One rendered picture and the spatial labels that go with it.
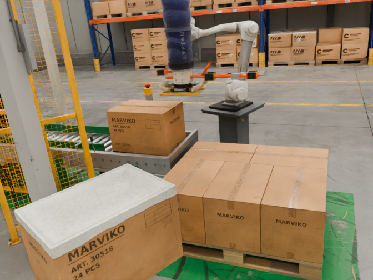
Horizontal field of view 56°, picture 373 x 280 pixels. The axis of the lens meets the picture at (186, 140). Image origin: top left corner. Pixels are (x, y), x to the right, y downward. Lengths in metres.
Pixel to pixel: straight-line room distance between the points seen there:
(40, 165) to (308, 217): 1.89
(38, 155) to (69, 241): 1.42
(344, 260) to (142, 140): 1.88
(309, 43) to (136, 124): 7.35
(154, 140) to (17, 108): 1.17
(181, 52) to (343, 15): 8.63
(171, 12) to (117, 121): 1.08
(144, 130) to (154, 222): 1.64
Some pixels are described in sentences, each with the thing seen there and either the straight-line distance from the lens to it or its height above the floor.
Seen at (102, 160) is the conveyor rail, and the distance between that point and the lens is 3.36.
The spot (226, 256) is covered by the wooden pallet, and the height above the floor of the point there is 0.07.
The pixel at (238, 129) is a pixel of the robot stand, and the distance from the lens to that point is 3.73.
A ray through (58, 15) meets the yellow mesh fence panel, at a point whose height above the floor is 1.80.
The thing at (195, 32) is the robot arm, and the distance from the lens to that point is 3.33.
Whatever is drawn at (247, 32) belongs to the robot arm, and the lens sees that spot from 3.42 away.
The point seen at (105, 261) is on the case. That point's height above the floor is 0.85.
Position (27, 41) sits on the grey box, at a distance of 2.66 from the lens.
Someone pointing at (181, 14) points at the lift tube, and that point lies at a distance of 2.94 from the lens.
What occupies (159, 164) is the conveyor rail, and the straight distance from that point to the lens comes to 3.06.
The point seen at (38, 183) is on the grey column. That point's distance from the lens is 2.81.
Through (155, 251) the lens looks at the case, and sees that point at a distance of 1.72.
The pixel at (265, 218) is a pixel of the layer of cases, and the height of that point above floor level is 0.44.
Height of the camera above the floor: 1.79
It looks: 21 degrees down
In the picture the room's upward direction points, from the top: 5 degrees counter-clockwise
